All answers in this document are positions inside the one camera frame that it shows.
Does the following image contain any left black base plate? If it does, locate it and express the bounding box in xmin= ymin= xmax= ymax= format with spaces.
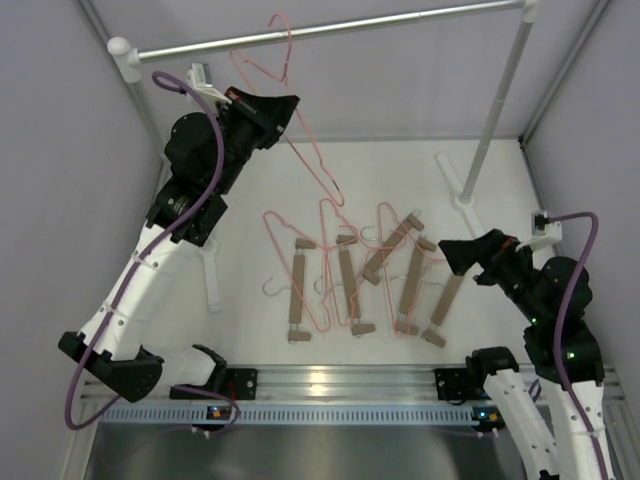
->
xmin=169 ymin=367 xmax=258 ymax=401

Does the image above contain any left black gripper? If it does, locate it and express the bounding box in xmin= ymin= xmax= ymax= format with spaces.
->
xmin=209 ymin=86 xmax=298 ymax=196

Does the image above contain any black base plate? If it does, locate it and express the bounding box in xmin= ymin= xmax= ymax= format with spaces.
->
xmin=169 ymin=367 xmax=258 ymax=401
xmin=434 ymin=367 xmax=489 ymax=405

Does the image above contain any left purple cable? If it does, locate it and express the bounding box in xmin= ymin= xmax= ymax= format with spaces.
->
xmin=63 ymin=72 xmax=241 ymax=434

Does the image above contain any aluminium mounting rail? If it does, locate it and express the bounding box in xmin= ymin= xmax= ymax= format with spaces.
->
xmin=79 ymin=363 xmax=626 ymax=406

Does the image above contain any silver clothes rack rail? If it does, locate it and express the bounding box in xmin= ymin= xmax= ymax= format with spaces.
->
xmin=134 ymin=1 xmax=525 ymax=65

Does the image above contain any tan clip hanger angled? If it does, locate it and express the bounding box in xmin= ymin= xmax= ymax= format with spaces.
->
xmin=362 ymin=210 xmax=424 ymax=285

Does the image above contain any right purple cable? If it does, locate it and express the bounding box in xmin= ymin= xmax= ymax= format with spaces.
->
xmin=524 ymin=212 xmax=616 ymax=480

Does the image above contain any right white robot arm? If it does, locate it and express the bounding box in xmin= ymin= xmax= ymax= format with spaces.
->
xmin=439 ymin=229 xmax=615 ymax=479

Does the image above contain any purple cable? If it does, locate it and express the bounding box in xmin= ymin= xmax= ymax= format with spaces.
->
xmin=63 ymin=72 xmax=241 ymax=434
xmin=524 ymin=212 xmax=616 ymax=480

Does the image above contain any tan clip hanger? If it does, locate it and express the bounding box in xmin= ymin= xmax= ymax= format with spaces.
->
xmin=421 ymin=275 xmax=464 ymax=348
xmin=281 ymin=237 xmax=317 ymax=343
xmin=395 ymin=236 xmax=437 ymax=336
xmin=336 ymin=234 xmax=376 ymax=337

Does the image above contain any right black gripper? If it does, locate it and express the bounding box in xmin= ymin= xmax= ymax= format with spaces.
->
xmin=438 ymin=228 xmax=548 ymax=323

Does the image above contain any grey slotted cable duct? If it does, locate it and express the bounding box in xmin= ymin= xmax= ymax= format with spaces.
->
xmin=101 ymin=403 xmax=498 ymax=427

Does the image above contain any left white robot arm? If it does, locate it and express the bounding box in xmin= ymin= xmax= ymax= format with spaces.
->
xmin=59 ymin=87 xmax=299 ymax=402

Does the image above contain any pink wire hanger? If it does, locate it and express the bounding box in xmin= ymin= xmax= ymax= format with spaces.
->
xmin=263 ymin=210 xmax=331 ymax=343
xmin=378 ymin=203 xmax=450 ymax=339
xmin=319 ymin=198 xmax=376 ymax=338
xmin=229 ymin=12 xmax=346 ymax=207

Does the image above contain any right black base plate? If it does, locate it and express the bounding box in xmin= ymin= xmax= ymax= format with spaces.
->
xmin=434 ymin=367 xmax=489 ymax=405

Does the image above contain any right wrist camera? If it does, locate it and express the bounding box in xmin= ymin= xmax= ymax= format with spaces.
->
xmin=518 ymin=210 xmax=563 ymax=252

